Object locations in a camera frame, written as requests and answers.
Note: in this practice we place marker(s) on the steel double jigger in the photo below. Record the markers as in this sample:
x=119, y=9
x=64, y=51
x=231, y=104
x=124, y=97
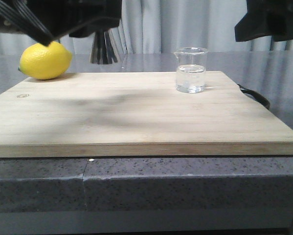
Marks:
x=104, y=50

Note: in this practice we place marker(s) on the yellow lemon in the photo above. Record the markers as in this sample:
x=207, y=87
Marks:
x=45, y=62

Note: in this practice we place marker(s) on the small glass beaker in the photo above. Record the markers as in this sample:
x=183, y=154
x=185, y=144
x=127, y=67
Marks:
x=190, y=72

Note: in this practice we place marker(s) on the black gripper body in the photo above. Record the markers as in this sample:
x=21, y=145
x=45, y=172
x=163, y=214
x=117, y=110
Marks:
x=75, y=18
x=266, y=18

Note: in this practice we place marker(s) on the wooden cutting board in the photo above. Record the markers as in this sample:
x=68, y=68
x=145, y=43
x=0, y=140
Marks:
x=135, y=114

